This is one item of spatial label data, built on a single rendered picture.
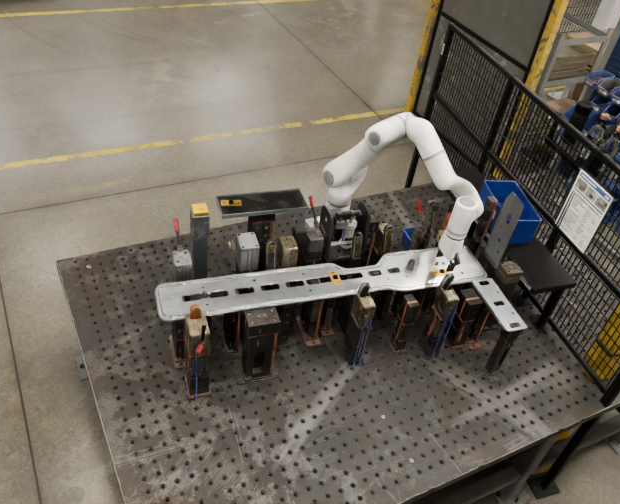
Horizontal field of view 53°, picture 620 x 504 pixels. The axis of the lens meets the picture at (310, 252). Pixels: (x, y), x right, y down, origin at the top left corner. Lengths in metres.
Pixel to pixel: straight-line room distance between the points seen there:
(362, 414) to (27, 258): 2.45
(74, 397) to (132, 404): 0.96
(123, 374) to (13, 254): 1.83
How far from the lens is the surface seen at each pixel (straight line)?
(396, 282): 2.55
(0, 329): 3.76
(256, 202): 2.57
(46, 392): 3.43
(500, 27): 4.84
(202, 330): 2.22
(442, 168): 2.42
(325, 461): 2.33
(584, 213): 2.77
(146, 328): 2.68
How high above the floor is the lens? 2.70
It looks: 41 degrees down
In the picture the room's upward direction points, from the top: 9 degrees clockwise
